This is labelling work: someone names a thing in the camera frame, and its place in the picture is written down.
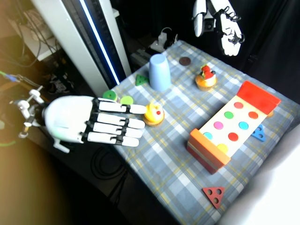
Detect white pillar with blue strip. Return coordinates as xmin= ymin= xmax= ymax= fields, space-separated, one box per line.
xmin=30 ymin=0 xmax=132 ymax=97

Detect orange toy bed with dots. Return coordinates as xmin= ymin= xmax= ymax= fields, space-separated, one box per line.
xmin=187 ymin=80 xmax=282 ymax=175

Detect berry cupcake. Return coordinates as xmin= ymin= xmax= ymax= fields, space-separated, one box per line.
xmin=195 ymin=65 xmax=218 ymax=92

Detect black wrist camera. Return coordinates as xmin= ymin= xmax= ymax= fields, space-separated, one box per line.
xmin=203 ymin=18 xmax=217 ymax=33

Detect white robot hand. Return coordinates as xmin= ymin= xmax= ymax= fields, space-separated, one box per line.
xmin=43 ymin=95 xmax=148 ymax=154
xmin=192 ymin=0 xmax=246 ymax=57

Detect light blue plastic cup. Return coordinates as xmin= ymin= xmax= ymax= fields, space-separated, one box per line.
xmin=149 ymin=53 xmax=171 ymax=91

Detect green cable with blue plug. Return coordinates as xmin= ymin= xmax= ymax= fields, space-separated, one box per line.
xmin=0 ymin=70 xmax=31 ymax=85

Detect green triangle block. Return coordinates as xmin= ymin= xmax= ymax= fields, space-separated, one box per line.
xmin=135 ymin=74 xmax=150 ymax=87

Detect white adapter with cable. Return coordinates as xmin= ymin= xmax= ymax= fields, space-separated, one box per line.
xmin=150 ymin=27 xmax=179 ymax=53

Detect white shelf board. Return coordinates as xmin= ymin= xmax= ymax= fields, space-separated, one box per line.
xmin=9 ymin=11 xmax=61 ymax=61

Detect grey power strip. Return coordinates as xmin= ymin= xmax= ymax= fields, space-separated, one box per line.
xmin=130 ymin=48 xmax=153 ymax=68

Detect blue triangle block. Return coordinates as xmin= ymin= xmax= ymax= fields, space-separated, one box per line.
xmin=251 ymin=124 xmax=267 ymax=143

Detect white robot body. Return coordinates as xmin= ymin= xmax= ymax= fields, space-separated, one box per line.
xmin=217 ymin=140 xmax=300 ymax=225

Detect lemon cupcake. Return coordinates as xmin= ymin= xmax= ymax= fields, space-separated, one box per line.
xmin=142 ymin=102 xmax=165 ymax=128

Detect red triangle block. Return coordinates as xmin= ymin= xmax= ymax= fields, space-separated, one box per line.
xmin=202 ymin=187 xmax=225 ymax=210

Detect green ring stack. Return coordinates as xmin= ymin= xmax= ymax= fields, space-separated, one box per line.
xmin=102 ymin=90 xmax=118 ymax=102

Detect blue plaid tablecloth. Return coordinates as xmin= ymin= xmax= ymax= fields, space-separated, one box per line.
xmin=110 ymin=39 xmax=295 ymax=225

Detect black coiled cable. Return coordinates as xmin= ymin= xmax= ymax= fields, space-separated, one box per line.
xmin=90 ymin=146 xmax=128 ymax=204

